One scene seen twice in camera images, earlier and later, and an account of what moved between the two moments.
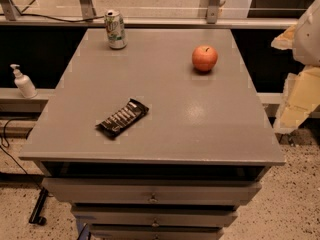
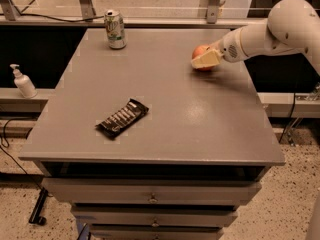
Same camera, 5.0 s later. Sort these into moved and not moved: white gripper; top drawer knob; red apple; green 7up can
Moved: white gripper
Not moved: red apple; green 7up can; top drawer knob
